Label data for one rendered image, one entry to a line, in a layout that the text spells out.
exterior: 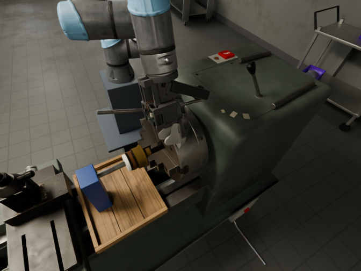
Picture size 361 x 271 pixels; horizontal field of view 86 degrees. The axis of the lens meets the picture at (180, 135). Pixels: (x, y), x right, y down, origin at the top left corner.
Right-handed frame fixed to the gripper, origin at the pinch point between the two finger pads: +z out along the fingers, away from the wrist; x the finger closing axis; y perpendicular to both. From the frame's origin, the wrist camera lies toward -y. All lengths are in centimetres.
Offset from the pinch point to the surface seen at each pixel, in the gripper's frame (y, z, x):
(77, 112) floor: 26, 61, -224
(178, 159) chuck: -2.1, 12.8, -8.1
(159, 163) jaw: 3.1, 15.3, -14.0
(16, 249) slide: 55, 28, -21
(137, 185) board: 11.1, 34.4, -28.7
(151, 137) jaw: 1.0, 9.7, -23.2
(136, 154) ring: 8.7, 12.2, -20.7
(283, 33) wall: -334, 30, -199
